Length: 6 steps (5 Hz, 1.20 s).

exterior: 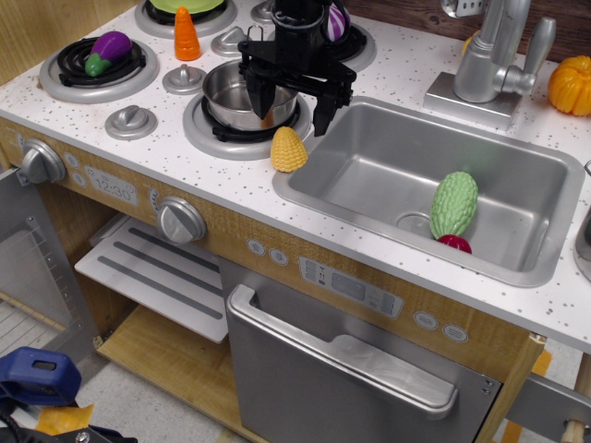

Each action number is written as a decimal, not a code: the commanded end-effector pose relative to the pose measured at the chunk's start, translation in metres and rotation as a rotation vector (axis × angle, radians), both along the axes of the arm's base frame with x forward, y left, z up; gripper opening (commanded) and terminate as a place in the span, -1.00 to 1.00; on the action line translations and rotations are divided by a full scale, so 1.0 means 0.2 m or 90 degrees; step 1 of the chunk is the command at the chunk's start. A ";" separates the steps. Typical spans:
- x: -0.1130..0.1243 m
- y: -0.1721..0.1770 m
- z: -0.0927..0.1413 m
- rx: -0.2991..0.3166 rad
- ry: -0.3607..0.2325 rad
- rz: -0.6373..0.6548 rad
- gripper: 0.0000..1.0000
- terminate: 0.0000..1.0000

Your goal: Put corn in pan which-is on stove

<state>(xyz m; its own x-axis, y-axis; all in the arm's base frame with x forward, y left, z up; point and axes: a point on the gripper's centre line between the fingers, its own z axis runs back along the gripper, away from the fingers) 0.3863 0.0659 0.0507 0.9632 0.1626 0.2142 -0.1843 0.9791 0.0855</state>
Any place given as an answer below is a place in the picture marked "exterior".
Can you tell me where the purple striped toy onion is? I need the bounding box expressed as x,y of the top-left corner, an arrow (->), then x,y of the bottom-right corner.
326,3 -> 350,42

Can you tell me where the green toy plate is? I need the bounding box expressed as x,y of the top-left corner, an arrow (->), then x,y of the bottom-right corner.
151,0 -> 223,14

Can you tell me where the silver stovetop knob front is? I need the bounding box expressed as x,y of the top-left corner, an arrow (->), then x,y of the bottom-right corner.
104,105 -> 158,140

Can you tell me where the blue clamp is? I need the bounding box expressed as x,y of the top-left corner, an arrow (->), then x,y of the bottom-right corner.
1,347 -> 82,406

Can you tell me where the silver oven dial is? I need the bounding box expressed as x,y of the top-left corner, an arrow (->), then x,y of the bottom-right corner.
156,196 -> 207,245
20,138 -> 66,184

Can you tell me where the silver oven dial left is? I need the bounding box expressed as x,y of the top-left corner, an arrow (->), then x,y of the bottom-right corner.
20,138 -> 66,184

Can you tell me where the small steel pan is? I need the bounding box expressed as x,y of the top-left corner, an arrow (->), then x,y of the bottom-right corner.
202,60 -> 297,132

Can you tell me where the open oven door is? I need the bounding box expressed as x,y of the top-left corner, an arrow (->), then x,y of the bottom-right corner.
1,169 -> 99,363

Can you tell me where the white oven rack shelf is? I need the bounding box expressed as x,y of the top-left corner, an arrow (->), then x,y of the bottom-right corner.
75,216 -> 228,343

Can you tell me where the silver dishwasher door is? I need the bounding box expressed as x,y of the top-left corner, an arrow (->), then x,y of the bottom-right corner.
221,260 -> 501,443

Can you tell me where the front right stove burner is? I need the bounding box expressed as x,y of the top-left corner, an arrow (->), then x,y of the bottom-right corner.
182,87 -> 313,162

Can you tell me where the silver stovetop knob middle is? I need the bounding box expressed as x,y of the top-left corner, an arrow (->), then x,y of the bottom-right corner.
163,64 -> 207,95

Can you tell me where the purple toy eggplant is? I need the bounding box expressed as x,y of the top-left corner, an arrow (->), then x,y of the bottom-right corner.
85,31 -> 133,78

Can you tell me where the front left stove burner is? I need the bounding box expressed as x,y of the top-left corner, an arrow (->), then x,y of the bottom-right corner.
40,37 -> 160,104

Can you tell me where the silver oven dial right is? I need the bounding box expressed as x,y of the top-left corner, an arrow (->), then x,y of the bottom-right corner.
156,196 -> 207,245

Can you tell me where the orange toy pumpkin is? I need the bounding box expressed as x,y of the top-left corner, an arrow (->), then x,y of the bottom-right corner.
548,55 -> 590,116

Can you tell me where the green bumpy toy gourd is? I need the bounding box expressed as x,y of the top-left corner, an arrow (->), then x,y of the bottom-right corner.
429,172 -> 478,239

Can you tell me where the silver toy faucet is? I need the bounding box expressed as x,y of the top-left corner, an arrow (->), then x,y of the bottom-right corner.
423,1 -> 557,130

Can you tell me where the back left stove burner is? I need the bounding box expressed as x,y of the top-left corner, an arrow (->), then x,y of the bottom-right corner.
134,1 -> 237,40

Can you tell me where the silver stovetop knob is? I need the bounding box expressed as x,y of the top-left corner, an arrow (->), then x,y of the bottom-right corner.
104,105 -> 158,140
163,64 -> 207,95
211,26 -> 249,58
250,0 -> 274,24

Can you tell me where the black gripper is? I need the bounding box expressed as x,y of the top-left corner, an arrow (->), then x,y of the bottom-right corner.
238,8 -> 356,137

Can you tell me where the silver stovetop knob rear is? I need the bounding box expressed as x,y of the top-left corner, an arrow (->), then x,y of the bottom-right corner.
250,0 -> 274,24

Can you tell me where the red toy radish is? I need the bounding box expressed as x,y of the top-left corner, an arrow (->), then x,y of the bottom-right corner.
437,234 -> 472,254

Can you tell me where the orange toy carrot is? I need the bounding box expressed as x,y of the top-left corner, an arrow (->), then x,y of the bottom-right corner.
174,6 -> 201,61

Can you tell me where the silver sink basin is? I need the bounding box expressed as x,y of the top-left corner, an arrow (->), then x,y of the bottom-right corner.
272,97 -> 585,287

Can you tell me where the silver stovetop knob back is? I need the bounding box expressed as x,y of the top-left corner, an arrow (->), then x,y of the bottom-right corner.
211,26 -> 249,58

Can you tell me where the yellow toy corn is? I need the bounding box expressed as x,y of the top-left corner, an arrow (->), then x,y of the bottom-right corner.
271,126 -> 308,173

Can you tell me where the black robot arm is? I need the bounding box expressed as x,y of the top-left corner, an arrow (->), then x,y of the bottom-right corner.
238,1 -> 356,137

